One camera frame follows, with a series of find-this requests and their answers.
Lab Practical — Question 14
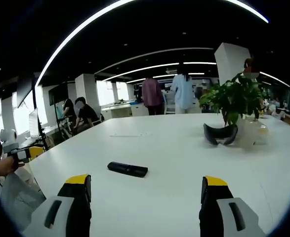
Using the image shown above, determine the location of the white square pillar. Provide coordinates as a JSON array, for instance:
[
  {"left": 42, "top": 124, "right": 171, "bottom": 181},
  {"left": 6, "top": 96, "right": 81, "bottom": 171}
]
[{"left": 213, "top": 42, "right": 251, "bottom": 86}]

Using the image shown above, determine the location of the computer monitor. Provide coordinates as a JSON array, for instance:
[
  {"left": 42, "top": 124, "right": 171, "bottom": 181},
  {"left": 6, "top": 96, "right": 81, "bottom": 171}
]
[{"left": 28, "top": 108, "right": 40, "bottom": 138}]

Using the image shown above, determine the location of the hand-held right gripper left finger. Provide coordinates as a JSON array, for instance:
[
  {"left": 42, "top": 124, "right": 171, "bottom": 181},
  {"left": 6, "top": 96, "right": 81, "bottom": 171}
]
[{"left": 22, "top": 174, "right": 92, "bottom": 237}]

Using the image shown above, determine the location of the black remote control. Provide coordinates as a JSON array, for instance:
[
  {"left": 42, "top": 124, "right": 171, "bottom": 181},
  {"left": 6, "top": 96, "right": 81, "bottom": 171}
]
[{"left": 107, "top": 161, "right": 149, "bottom": 178}]

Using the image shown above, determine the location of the person's left hand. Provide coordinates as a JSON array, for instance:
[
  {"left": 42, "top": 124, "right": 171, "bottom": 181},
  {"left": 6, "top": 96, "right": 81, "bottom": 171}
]
[{"left": 0, "top": 155, "right": 26, "bottom": 177}]

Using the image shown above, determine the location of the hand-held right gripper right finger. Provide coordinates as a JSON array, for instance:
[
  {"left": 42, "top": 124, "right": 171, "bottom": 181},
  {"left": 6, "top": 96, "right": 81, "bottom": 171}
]
[{"left": 199, "top": 175, "right": 266, "bottom": 237}]

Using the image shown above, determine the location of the white cabinet desk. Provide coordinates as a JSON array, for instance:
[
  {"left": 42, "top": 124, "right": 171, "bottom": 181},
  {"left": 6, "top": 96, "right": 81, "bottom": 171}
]
[{"left": 100, "top": 101, "right": 150, "bottom": 121}]

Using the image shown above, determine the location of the clear plastic bag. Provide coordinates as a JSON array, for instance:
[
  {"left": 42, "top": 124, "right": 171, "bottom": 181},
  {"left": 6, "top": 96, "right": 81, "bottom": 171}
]
[{"left": 0, "top": 170, "right": 46, "bottom": 232}]

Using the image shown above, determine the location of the black tripod stand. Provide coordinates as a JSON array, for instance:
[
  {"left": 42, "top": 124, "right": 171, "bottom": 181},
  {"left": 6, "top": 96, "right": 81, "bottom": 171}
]
[{"left": 36, "top": 113, "right": 50, "bottom": 152}]

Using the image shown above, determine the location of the green potted plant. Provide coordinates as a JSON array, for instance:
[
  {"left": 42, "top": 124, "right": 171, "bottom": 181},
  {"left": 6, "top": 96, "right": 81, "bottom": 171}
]
[{"left": 199, "top": 72, "right": 268, "bottom": 129}]

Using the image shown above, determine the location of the black headset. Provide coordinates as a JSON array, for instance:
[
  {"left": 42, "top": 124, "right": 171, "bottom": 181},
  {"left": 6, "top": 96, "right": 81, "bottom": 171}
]
[{"left": 203, "top": 122, "right": 239, "bottom": 147}]

